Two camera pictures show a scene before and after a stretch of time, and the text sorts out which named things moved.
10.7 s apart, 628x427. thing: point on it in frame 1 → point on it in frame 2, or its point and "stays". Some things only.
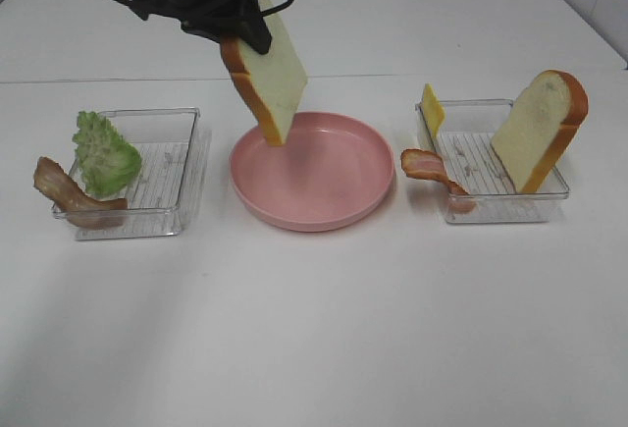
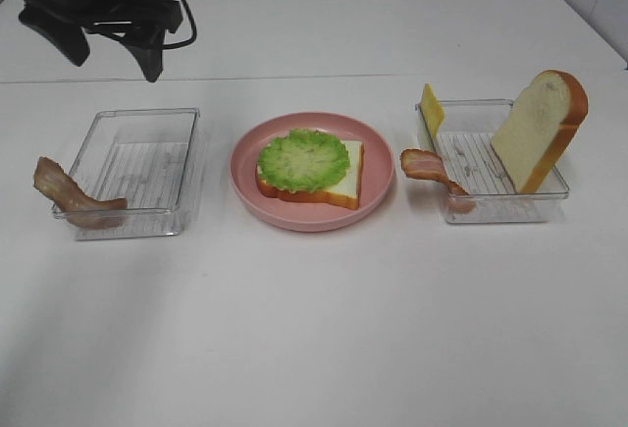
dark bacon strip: (62, 188) stays
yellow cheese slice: (433, 110) stays
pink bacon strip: (425, 164) stays
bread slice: (275, 81) → (344, 195)
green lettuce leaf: (107, 164) → (303, 160)
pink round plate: (333, 173) stays
